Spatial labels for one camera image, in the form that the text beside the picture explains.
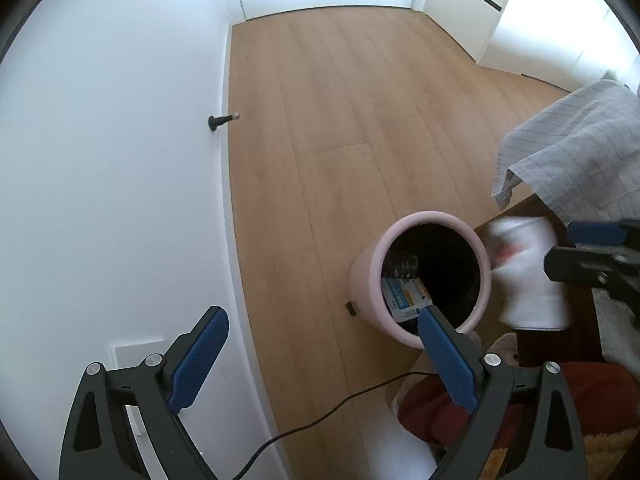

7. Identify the dark red cloth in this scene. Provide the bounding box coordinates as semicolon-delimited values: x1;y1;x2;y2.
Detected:
398;362;640;456

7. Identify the pink trash bin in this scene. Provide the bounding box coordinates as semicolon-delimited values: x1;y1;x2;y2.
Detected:
348;211;492;351

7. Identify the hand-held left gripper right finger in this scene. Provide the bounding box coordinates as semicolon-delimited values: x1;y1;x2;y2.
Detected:
417;304;590;480

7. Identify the red white plastic wrapper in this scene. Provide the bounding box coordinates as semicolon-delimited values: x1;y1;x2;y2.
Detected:
485;216;573;332

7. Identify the blue yellow medicine box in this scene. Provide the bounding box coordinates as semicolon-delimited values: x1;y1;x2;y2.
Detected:
382;277;436;323

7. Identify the black cable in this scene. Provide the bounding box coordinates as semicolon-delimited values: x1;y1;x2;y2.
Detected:
235;372;441;480

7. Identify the grey checked cloth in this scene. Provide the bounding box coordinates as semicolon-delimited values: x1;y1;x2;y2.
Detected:
490;79;640;226

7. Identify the yellow rug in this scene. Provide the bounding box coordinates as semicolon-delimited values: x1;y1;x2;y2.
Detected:
480;430;640;480

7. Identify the beige plush slipper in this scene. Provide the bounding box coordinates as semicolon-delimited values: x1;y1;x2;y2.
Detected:
487;332;521;366

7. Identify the black door stop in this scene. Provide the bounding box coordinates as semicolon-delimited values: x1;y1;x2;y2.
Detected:
208;111;241;133

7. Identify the white fluffy cloth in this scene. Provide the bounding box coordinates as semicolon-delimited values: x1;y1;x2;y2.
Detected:
592;285;640;366

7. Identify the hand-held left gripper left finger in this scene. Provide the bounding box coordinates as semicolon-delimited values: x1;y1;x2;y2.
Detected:
59;305;230;480

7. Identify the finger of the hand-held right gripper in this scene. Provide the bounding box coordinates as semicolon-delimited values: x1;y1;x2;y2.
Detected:
544;245;640;306
567;220;640;248

